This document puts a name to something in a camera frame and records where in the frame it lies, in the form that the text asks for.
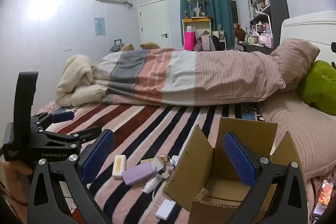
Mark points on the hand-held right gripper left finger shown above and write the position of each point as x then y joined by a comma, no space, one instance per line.
98,157

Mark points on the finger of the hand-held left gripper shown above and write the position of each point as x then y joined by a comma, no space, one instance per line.
63,116
88,132

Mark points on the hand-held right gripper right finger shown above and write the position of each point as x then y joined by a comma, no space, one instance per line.
240,161

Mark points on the white box with yellow label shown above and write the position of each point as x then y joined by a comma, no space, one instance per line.
119,174

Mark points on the brown cardboard box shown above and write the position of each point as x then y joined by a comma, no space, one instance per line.
199,158

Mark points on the purple rectangular box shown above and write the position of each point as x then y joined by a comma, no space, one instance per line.
136,174

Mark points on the beige box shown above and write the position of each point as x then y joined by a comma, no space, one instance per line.
149,161

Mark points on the white squeeze tube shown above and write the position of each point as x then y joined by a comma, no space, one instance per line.
153,183

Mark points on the small yellow box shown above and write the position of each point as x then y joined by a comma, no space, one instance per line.
165,158

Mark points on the person's left hand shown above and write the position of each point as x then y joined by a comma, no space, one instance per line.
17,174

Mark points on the cream fleece blanket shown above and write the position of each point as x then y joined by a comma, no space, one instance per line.
76,77

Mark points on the striped bed blanket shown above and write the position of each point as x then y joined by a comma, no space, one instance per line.
147,129

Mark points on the grey suitcase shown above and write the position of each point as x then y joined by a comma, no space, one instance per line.
116,47

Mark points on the smartphone with colourful screen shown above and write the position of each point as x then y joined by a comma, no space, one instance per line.
324,197

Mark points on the brown teddy bear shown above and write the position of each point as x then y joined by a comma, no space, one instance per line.
149,45
127,47

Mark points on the striped pink grey duvet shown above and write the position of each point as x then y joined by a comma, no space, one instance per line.
183,74

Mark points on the green plush pillow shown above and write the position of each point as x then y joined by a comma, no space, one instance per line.
319,87

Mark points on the pink striped pillow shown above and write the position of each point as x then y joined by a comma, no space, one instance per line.
294,61

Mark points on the dark desk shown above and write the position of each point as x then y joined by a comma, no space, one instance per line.
254,48

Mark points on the white cup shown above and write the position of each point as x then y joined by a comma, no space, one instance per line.
250,40

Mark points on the pink plastic bag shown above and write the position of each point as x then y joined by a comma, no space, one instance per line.
265,39

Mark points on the white door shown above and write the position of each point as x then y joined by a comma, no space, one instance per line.
153,24

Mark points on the brown plush toy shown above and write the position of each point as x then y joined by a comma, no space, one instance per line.
239,33

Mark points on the pink gift bag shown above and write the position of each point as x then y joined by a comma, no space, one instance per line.
189,41

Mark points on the yellow-topped white shelf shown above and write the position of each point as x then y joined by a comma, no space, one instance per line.
197,20

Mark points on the white headboard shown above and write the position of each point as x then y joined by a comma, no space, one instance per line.
307,27

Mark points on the window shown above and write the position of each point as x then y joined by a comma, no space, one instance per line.
233,3

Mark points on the glass display case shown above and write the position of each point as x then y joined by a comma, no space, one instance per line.
196,7

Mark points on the teal curtain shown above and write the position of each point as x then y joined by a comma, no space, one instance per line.
212,3

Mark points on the light blue wall poster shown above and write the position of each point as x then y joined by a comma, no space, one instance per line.
99,26

